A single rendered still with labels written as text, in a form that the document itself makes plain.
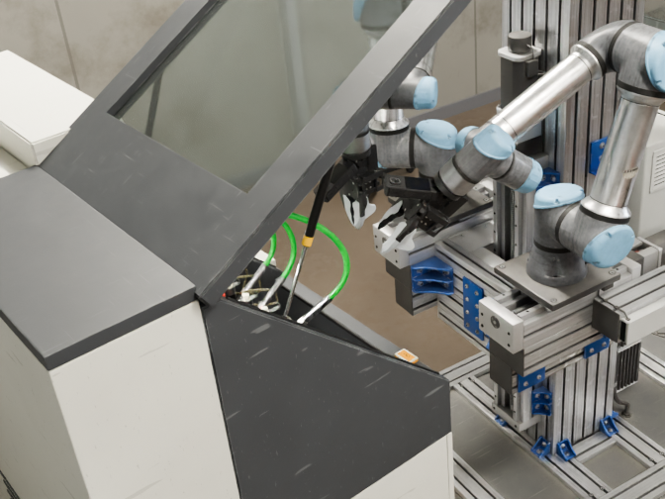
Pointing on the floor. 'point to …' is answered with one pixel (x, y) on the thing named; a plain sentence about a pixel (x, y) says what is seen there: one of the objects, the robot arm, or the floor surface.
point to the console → (35, 109)
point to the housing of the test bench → (99, 358)
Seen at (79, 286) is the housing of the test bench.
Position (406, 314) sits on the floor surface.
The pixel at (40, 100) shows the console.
